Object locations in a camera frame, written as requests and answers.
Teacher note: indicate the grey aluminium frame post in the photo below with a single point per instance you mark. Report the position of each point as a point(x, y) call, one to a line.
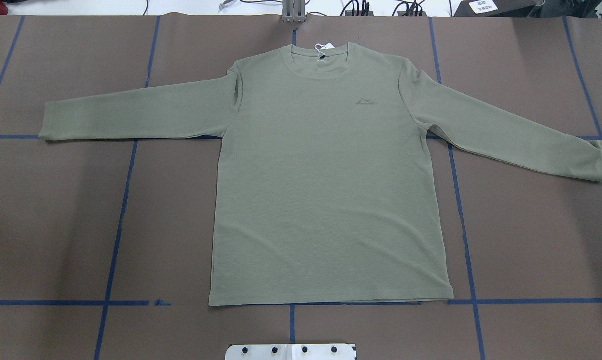
point(294, 11)

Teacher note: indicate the white paper hang tag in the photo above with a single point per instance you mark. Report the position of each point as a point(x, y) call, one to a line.
point(321, 48)

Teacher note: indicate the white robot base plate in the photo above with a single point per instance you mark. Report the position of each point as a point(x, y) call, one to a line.
point(312, 351)

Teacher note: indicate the olive green long-sleeve shirt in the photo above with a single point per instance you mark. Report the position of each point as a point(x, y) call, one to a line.
point(326, 190)

